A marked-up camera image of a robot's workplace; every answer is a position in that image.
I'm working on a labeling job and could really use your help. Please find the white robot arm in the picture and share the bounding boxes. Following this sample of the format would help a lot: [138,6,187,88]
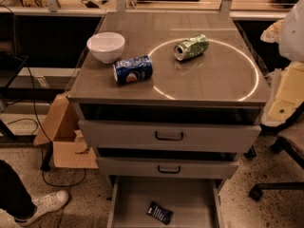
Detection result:
[260,0,304,127]

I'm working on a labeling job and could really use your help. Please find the white sneaker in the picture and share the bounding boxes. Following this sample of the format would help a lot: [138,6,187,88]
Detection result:
[14,190,69,227]

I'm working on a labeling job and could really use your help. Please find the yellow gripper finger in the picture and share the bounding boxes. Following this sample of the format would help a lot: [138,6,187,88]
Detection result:
[260,19,283,43]
[261,62,304,127]

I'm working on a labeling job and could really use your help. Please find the white ceramic bowl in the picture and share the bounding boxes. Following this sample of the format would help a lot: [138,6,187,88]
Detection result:
[86,32,125,64]

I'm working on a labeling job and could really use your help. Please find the black office chair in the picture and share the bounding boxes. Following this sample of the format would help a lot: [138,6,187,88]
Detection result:
[243,102,304,202]

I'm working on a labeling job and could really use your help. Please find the dark blue RXBAR wrapper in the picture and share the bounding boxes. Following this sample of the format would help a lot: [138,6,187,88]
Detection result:
[147,201,173,225]

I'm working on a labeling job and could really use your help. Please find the left dark side table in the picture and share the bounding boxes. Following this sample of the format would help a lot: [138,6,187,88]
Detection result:
[0,12,54,172]

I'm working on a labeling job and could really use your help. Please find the middle grey drawer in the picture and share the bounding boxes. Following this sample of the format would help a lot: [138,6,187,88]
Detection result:
[97,157,238,180]

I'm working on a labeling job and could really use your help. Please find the crushed green soda can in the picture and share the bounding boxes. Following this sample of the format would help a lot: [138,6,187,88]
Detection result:
[174,34,209,61]

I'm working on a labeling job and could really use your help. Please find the grey drawer cabinet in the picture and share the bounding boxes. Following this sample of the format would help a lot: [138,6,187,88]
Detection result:
[66,10,272,228]

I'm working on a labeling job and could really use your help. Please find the dark trouser leg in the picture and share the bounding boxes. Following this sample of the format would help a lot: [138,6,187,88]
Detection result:
[0,160,36,219]

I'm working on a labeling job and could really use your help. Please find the brown cardboard box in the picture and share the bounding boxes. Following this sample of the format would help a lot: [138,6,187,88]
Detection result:
[33,93,98,169]

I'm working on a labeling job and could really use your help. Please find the top grey drawer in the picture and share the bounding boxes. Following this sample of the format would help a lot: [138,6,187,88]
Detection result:
[79,120,260,153]

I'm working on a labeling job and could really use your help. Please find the black floor cable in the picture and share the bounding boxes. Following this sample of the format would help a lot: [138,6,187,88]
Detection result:
[0,4,87,188]

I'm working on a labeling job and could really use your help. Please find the open bottom grey drawer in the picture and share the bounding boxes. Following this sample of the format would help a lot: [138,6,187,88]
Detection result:
[106,177,224,228]

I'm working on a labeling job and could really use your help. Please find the crushed blue Pepsi can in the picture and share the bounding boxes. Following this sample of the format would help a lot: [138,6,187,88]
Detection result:
[113,55,153,85]

